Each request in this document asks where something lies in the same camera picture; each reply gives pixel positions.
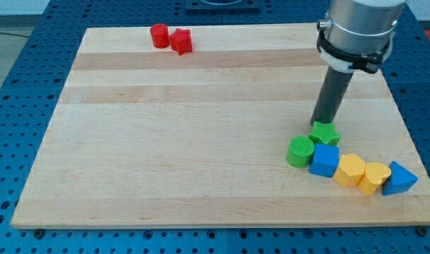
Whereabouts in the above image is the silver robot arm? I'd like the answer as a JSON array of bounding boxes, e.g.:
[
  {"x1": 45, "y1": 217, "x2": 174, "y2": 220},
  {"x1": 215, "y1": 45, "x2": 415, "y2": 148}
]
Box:
[{"x1": 316, "y1": 0, "x2": 405, "y2": 73}]

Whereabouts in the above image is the light wooden board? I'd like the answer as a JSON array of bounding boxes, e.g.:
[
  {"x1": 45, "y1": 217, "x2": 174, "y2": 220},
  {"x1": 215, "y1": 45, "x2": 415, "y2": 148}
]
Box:
[{"x1": 11, "y1": 23, "x2": 430, "y2": 229}]

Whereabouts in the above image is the blue triangle block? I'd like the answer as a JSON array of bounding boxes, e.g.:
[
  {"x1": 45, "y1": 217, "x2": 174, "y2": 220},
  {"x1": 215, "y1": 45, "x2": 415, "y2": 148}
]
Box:
[{"x1": 381, "y1": 161, "x2": 419, "y2": 196}]

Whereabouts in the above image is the yellow hexagon block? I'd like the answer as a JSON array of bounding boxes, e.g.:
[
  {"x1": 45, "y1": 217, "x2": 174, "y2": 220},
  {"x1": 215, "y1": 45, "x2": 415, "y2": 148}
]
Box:
[{"x1": 333, "y1": 153, "x2": 366, "y2": 187}]

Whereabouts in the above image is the red star block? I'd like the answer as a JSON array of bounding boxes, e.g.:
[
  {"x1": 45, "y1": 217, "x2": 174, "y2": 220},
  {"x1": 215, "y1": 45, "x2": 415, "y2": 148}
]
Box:
[{"x1": 169, "y1": 28, "x2": 193, "y2": 55}]

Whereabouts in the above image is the yellow heart block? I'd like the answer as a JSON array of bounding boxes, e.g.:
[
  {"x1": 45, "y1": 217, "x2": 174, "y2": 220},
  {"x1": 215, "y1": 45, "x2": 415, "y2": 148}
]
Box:
[{"x1": 357, "y1": 162, "x2": 392, "y2": 195}]

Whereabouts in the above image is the black cable clamp ring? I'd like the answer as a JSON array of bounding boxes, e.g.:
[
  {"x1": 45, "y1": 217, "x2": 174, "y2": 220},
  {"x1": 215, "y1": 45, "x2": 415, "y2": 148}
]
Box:
[{"x1": 316, "y1": 19, "x2": 399, "y2": 75}]

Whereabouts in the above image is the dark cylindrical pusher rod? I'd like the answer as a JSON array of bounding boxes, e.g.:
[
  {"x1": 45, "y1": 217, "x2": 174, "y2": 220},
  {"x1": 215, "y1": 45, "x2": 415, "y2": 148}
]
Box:
[{"x1": 310, "y1": 67, "x2": 353, "y2": 125}]

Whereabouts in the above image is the green star block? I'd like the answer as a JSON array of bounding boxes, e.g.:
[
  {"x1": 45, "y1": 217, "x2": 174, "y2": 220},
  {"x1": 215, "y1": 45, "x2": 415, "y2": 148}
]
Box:
[{"x1": 309, "y1": 121, "x2": 341, "y2": 146}]

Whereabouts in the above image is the green cylinder block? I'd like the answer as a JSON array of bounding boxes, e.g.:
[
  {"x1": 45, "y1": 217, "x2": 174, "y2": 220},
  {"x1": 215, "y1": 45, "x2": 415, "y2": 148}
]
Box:
[{"x1": 286, "y1": 136, "x2": 315, "y2": 168}]

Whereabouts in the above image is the blue cube block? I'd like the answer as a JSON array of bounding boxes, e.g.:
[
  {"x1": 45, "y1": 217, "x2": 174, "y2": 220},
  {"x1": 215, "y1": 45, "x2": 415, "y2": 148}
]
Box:
[{"x1": 309, "y1": 143, "x2": 340, "y2": 178}]

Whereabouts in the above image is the red cylinder block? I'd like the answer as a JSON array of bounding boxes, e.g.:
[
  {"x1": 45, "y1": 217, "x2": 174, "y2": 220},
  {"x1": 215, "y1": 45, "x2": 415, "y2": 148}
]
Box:
[{"x1": 150, "y1": 23, "x2": 170, "y2": 49}]

